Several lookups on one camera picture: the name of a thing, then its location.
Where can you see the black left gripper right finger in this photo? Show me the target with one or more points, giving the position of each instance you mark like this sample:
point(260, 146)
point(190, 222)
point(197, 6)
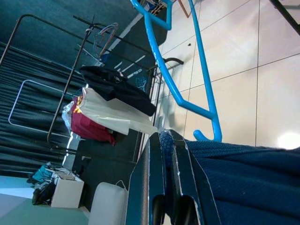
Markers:
point(192, 187)

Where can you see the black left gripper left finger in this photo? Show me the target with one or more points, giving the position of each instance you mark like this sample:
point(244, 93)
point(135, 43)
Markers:
point(143, 187)

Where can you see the black garment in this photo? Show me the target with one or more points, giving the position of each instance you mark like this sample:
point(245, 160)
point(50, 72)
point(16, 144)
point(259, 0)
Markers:
point(246, 182)

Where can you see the blue plastic clothes hanger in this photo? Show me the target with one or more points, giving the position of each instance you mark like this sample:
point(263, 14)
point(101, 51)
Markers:
point(206, 70)

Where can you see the grey cushioned ottoman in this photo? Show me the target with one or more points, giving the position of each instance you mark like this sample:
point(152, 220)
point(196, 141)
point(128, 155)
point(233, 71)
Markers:
point(105, 206)

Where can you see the black floor carpet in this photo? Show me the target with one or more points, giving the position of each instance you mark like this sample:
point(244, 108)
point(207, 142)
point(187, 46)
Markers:
point(100, 164)

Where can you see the white desk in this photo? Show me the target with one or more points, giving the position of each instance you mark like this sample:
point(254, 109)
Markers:
point(68, 194)

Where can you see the white garment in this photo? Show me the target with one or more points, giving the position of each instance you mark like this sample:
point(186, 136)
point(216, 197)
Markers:
point(110, 112)

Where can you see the dark navy garment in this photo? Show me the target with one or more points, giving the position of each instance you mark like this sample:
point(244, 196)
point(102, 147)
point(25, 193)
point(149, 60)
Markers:
point(126, 93)

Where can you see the black bag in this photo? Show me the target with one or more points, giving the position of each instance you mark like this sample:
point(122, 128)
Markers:
point(43, 194)

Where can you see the yellow cloth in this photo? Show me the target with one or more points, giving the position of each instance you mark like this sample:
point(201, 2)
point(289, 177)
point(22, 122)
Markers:
point(78, 107)

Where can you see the white plastic bag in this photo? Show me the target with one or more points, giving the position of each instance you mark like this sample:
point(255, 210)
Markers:
point(66, 117)

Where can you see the dark curtain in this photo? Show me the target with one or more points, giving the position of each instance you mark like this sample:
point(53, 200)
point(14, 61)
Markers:
point(23, 152)

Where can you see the black metal clothes rack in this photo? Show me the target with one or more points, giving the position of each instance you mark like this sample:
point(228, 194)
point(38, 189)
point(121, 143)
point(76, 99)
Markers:
point(174, 59)

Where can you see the bunch of spare hangers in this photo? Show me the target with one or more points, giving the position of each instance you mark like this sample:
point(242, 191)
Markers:
point(103, 48)

